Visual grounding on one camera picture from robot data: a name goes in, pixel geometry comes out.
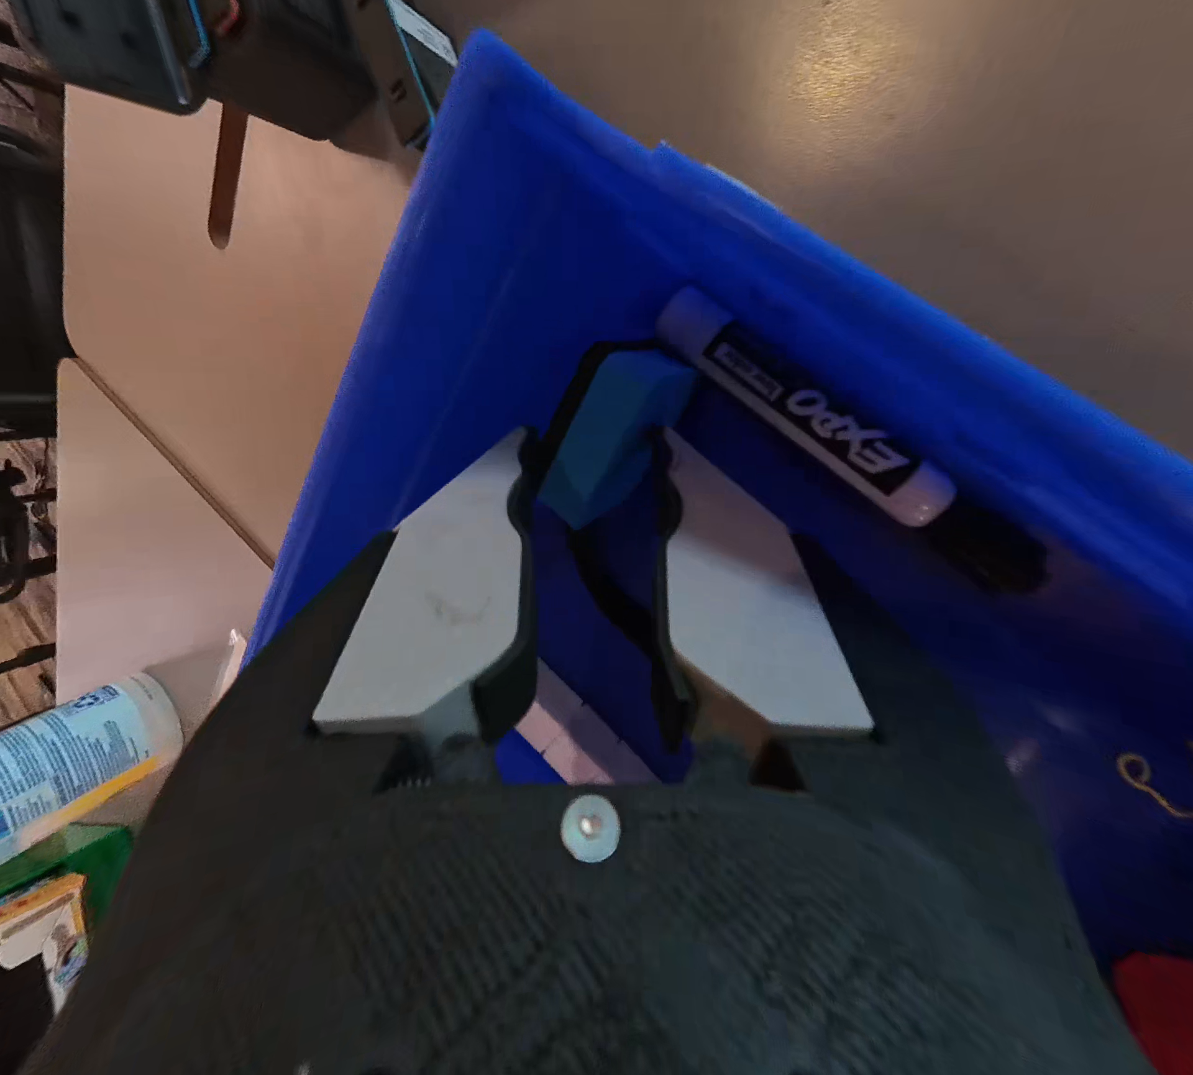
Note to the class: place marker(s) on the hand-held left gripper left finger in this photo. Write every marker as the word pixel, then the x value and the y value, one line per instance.
pixel 430 618

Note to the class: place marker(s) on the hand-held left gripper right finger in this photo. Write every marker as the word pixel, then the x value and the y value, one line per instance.
pixel 756 618

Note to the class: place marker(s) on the blue storage bin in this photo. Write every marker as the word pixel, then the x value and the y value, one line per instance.
pixel 559 236

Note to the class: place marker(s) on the white block strip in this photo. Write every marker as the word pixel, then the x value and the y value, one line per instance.
pixel 578 735

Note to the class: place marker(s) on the black whiteboard marker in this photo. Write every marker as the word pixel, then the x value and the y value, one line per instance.
pixel 812 423

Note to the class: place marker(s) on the yellow rubber band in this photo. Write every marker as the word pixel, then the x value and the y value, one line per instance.
pixel 1147 782

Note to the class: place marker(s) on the green storage bin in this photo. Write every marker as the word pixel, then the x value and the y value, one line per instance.
pixel 66 855

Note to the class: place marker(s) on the small printed carton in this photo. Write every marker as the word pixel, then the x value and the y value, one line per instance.
pixel 43 936

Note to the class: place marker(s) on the red toy block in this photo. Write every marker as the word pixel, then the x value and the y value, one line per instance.
pixel 1161 1009

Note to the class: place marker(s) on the black camera battery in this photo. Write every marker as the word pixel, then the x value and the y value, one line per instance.
pixel 416 49

